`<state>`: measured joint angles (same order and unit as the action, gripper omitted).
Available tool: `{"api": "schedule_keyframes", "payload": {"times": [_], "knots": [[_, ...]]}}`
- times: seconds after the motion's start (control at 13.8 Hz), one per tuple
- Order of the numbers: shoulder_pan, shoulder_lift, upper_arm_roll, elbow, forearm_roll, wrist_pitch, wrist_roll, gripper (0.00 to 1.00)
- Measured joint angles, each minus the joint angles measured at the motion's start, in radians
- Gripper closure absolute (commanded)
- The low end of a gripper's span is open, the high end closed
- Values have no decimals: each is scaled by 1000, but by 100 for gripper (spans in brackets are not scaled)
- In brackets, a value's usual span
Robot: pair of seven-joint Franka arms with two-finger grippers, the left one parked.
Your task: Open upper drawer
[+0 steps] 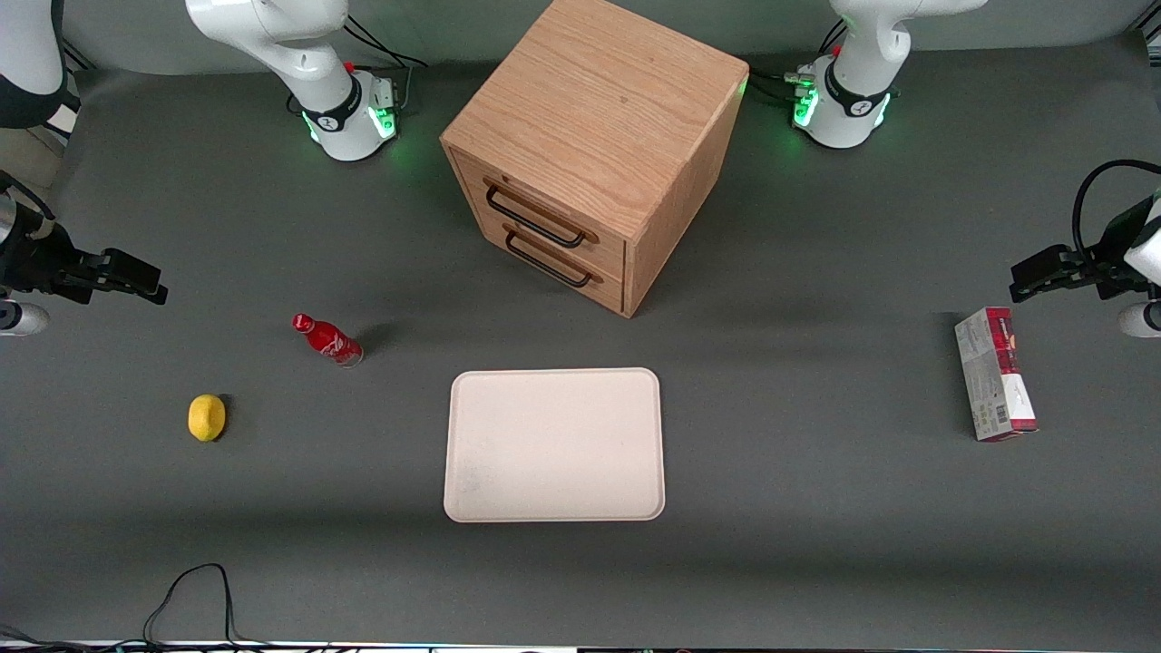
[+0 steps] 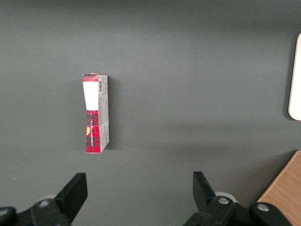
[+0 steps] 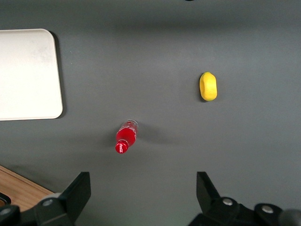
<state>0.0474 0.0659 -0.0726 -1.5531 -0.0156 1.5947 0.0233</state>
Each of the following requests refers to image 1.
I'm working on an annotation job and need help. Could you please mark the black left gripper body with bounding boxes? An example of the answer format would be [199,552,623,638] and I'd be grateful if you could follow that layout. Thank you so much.
[1063,200,1159,302]

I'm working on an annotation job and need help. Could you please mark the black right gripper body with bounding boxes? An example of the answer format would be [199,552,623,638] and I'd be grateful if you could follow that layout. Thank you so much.
[0,221,110,297]

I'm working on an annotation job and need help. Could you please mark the black metal drawer handle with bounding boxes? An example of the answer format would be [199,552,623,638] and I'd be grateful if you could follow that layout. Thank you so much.
[503,229,596,290]
[484,183,590,250]

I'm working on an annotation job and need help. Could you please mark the wooden drawer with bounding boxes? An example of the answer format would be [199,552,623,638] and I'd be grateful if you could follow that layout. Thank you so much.
[474,204,628,315]
[451,148,628,284]

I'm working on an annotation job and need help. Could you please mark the grey beige chair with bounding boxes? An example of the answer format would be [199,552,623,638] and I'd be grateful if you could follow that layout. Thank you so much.
[0,125,64,191]

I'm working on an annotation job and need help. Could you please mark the red and grey carton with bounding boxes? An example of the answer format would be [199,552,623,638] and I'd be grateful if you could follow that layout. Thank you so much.
[953,307,1039,443]

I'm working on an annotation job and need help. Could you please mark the yellow lemon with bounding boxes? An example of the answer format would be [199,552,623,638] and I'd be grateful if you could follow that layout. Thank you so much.
[187,394,228,443]

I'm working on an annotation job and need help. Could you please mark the red cola bottle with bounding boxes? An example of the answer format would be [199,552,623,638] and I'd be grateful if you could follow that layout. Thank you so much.
[290,312,365,368]

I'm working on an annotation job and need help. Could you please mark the beige rectangular tray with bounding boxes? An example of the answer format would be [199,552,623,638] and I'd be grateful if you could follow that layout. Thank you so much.
[443,366,667,524]

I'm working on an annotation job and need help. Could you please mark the wooden oak cabinet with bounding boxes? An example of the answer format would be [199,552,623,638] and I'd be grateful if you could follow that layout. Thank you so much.
[440,0,751,319]

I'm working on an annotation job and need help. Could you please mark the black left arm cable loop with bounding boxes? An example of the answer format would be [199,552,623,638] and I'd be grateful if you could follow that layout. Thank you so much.
[1071,159,1161,266]

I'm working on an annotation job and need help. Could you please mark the black cable on table edge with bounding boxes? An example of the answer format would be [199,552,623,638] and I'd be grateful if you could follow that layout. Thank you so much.
[0,562,273,653]

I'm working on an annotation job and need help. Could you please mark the black left base cables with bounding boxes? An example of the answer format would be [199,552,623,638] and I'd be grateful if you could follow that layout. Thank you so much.
[747,18,850,108]

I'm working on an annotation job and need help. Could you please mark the black base cables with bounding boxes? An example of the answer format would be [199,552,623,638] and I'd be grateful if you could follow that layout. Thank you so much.
[747,18,850,108]
[343,13,429,117]

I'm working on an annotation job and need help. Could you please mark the black right base cables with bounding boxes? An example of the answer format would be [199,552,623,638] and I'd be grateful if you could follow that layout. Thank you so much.
[343,13,429,117]

